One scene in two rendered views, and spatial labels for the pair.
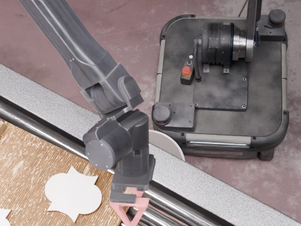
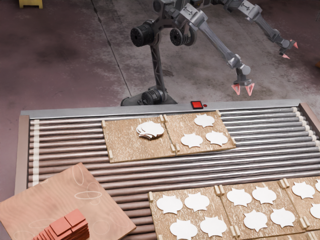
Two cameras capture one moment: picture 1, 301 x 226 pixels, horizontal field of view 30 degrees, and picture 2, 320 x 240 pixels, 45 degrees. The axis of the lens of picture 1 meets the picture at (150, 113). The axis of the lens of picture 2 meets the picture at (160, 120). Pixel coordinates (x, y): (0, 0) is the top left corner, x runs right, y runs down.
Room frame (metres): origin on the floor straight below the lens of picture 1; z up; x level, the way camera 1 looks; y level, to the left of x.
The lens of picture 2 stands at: (-0.22, 2.09, 2.72)
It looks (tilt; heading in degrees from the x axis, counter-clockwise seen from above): 43 degrees down; 300
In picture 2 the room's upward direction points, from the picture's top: 10 degrees clockwise
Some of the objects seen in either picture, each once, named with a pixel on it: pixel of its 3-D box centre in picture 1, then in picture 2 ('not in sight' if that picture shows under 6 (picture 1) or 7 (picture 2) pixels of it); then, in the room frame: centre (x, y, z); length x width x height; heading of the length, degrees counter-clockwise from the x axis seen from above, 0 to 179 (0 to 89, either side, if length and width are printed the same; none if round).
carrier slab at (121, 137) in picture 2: not in sight; (137, 138); (0.76, 0.66, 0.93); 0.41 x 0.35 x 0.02; 52
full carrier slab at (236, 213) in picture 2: not in sight; (260, 207); (-0.09, 0.59, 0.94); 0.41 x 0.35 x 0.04; 49
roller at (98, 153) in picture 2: not in sight; (186, 147); (0.49, 0.47, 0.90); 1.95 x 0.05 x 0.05; 49
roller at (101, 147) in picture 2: not in sight; (184, 142); (0.53, 0.44, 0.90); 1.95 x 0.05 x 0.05; 49
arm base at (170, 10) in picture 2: not in sight; (171, 12); (1.08, -0.02, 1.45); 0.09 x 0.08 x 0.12; 76
